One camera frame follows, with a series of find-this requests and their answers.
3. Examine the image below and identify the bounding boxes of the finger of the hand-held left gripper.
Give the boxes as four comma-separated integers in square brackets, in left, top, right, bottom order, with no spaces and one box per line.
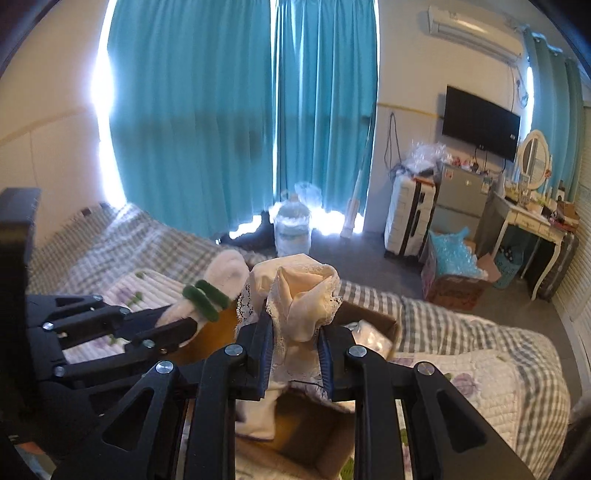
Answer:
[54,319,199,378]
[27,294,161,339]

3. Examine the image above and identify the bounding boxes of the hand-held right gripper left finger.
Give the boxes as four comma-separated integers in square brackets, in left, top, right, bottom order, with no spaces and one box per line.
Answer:
[51,314,276,480]

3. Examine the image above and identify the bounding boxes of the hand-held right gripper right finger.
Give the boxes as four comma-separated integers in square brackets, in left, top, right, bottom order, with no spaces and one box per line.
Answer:
[318,325,523,480]

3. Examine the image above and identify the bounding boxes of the cream lace-trimmed cloth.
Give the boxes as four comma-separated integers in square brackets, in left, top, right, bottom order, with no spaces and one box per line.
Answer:
[235,253,345,438]

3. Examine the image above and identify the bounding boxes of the brown cardboard box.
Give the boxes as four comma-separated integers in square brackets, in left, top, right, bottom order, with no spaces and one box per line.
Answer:
[175,300,402,480]

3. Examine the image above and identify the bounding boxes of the white fluffy green-striped sock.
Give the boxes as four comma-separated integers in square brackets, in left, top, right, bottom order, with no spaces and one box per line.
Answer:
[159,249,250,348]

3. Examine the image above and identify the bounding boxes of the bed with checkered blanket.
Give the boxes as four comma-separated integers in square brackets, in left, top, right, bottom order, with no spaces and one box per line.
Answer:
[28,200,571,480]

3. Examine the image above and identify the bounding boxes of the large clear water bottle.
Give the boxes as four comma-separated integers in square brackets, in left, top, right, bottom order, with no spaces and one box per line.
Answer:
[273,194,313,257]

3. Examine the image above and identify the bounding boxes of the printed cardboard box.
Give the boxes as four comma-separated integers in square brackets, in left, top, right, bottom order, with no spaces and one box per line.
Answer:
[421,240,502,315]

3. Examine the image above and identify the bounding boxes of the white floral quilted pad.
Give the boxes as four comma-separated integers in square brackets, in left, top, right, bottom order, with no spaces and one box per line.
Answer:
[104,270,527,480]

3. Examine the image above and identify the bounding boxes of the white suitcase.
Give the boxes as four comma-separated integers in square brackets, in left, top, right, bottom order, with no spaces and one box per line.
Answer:
[384,174,439,260]

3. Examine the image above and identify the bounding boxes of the clear plastic bag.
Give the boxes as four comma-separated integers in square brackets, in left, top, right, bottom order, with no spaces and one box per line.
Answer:
[294,181,324,209]

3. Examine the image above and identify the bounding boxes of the blue plastic wrap bundle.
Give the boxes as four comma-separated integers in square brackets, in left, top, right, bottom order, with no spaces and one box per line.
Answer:
[428,227,488,280]

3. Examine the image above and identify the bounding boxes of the white rolled pole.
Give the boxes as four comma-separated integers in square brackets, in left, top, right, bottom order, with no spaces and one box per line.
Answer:
[341,111,376,239]

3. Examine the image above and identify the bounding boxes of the blue waste bin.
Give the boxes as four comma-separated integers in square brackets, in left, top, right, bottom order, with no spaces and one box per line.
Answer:
[492,240,527,289]

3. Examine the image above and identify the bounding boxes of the grey mini fridge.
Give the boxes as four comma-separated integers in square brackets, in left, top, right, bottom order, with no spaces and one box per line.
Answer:
[434,161,493,232]

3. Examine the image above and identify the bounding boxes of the wide teal curtain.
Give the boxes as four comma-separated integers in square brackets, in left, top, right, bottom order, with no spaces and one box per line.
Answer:
[104,0,279,232]

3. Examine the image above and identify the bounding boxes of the clear plastic bags pile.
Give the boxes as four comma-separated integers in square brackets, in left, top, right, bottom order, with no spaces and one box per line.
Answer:
[399,142,447,179]

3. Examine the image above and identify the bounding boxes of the narrow teal curtain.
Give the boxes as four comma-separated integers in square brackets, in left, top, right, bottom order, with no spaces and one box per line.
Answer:
[272,0,380,232]

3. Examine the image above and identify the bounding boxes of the white dressing table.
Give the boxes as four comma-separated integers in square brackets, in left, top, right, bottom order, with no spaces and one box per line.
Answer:
[492,188,567,301]

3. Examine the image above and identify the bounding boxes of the dark suitcase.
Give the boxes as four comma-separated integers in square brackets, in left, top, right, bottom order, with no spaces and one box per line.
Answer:
[536,228,581,302]

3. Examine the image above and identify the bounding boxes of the white oval mirror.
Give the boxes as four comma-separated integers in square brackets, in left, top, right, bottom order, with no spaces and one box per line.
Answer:
[516,130,553,192]

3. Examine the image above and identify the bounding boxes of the teal eyelet curtain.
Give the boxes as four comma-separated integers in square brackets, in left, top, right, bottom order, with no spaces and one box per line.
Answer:
[524,28,585,195]

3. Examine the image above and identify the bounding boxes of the white air conditioner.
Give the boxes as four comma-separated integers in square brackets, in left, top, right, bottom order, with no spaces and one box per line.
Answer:
[427,4,525,65]

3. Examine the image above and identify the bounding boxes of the black wall cables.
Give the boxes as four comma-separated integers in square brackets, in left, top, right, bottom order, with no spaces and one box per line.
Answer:
[385,111,403,182]

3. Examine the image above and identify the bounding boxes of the black wall television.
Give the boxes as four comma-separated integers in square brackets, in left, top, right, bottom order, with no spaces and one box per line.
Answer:
[442,85,522,162]

